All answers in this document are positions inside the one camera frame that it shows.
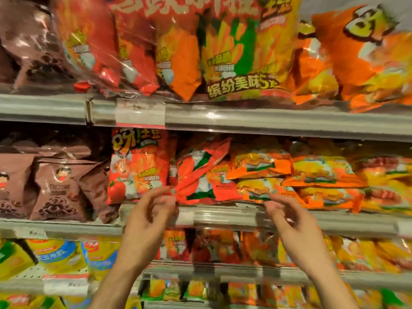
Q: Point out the person's left hand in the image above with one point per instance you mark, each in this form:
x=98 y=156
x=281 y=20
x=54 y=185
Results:
x=145 y=228

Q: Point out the person's right hand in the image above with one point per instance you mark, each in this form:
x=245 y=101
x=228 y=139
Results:
x=299 y=238

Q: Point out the red tomato chip bags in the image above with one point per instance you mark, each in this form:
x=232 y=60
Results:
x=199 y=251

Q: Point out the shelf row of bags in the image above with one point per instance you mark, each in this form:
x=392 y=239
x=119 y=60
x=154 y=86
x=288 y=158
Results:
x=199 y=291

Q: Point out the row of corn snack packets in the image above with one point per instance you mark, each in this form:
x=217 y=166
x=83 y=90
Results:
x=58 y=254

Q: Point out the orange chef snack packet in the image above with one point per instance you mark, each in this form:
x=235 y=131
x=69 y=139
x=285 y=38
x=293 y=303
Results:
x=360 y=61
x=309 y=70

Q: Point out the large red multipack snack bag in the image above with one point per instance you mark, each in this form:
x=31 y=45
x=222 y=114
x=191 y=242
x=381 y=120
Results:
x=225 y=45

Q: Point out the white price tag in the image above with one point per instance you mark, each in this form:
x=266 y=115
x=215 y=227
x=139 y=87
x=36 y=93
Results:
x=140 y=114
x=186 y=218
x=30 y=233
x=66 y=286
x=405 y=229

